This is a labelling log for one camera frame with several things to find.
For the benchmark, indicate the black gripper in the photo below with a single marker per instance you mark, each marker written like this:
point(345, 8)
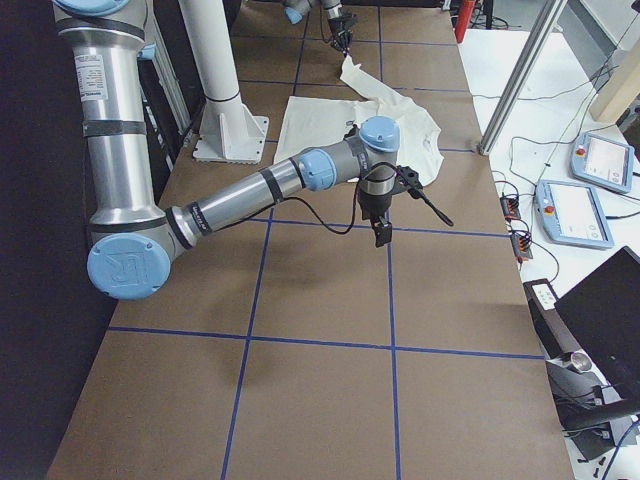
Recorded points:
point(374, 204)
point(341, 26)

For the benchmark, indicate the cream long-sleeve cat shirt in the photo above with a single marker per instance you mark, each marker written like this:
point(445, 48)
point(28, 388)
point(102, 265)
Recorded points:
point(386, 119)

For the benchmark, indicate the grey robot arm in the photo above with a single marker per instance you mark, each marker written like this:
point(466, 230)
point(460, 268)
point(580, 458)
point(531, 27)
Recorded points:
point(134, 240)
point(297, 9)

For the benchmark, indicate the brown table cover mat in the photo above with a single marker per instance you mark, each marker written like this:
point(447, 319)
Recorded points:
point(278, 350)

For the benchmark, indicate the near teach pendant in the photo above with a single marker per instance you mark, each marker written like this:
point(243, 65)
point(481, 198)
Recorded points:
point(571, 214)

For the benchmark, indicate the teach pendant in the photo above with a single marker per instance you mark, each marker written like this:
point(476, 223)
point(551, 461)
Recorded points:
point(603, 162)
point(571, 214)

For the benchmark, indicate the black monitor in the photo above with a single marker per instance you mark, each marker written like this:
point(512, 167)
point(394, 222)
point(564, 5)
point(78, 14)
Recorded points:
point(602, 313)

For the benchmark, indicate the far teach pendant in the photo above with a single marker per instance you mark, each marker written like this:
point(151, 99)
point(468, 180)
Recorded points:
point(603, 162)

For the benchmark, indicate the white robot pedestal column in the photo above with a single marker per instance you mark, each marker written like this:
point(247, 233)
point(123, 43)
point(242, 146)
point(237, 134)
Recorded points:
point(228, 131)

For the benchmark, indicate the aluminium frame post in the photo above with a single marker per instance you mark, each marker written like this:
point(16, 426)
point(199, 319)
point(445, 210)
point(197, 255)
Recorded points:
point(533, 47)

